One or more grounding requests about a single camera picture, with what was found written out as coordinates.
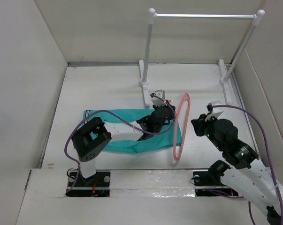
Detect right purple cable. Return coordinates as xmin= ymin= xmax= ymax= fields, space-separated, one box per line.
xmin=208 ymin=105 xmax=283 ymax=225

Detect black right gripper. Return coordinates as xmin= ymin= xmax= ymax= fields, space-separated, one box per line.
xmin=191 ymin=112 xmax=224 ymax=151

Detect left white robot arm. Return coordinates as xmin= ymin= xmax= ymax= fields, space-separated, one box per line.
xmin=71 ymin=105 xmax=176 ymax=186

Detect pink plastic hanger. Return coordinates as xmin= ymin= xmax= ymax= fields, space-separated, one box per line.
xmin=171 ymin=92 xmax=191 ymax=166

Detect teal trousers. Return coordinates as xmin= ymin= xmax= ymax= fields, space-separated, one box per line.
xmin=82 ymin=108 xmax=184 ymax=155

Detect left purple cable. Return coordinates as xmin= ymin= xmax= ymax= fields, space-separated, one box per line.
xmin=64 ymin=93 xmax=177 ymax=188

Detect purple cable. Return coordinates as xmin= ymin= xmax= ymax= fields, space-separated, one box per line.
xmin=64 ymin=93 xmax=177 ymax=188
xmin=208 ymin=105 xmax=283 ymax=225

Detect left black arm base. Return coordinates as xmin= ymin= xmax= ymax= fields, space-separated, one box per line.
xmin=66 ymin=170 xmax=111 ymax=197

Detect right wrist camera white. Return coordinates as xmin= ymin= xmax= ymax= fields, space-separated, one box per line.
xmin=205 ymin=101 xmax=223 ymax=121

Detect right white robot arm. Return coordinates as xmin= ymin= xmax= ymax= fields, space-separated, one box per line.
xmin=191 ymin=114 xmax=283 ymax=225

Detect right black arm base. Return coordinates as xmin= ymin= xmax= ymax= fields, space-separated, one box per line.
xmin=189 ymin=170 xmax=240 ymax=198

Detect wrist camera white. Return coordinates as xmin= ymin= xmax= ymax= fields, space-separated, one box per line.
xmin=205 ymin=101 xmax=223 ymax=121
xmin=150 ymin=90 xmax=165 ymax=106

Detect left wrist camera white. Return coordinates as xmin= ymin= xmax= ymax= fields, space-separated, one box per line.
xmin=150 ymin=90 xmax=165 ymax=106

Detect white metal clothes rack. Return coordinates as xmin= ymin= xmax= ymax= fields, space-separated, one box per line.
xmin=138 ymin=7 xmax=266 ymax=108

